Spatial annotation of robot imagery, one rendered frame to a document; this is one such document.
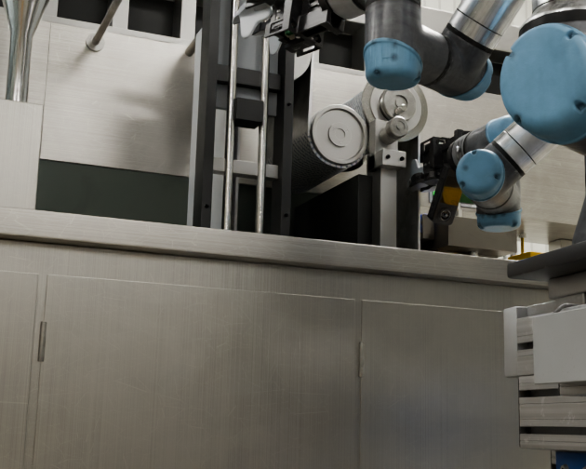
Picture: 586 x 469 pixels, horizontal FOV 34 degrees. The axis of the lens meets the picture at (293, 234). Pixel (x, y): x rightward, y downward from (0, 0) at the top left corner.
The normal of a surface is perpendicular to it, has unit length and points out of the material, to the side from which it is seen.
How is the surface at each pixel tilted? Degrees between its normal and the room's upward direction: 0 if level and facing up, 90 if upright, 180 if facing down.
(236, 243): 90
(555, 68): 97
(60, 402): 90
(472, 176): 90
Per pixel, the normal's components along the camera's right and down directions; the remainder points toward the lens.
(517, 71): -0.71, -0.03
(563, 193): 0.37, -0.18
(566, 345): -0.95, -0.09
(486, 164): -0.38, -0.19
